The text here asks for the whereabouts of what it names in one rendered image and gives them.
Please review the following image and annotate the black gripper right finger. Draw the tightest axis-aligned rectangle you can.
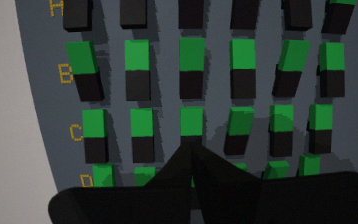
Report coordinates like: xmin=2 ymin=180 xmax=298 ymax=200
xmin=190 ymin=141 xmax=358 ymax=224

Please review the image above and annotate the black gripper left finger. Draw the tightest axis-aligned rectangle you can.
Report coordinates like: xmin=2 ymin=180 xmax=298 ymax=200
xmin=48 ymin=142 xmax=192 ymax=224

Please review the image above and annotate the grey switch panel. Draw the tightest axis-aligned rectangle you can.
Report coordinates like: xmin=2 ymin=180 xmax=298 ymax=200
xmin=15 ymin=0 xmax=358 ymax=193

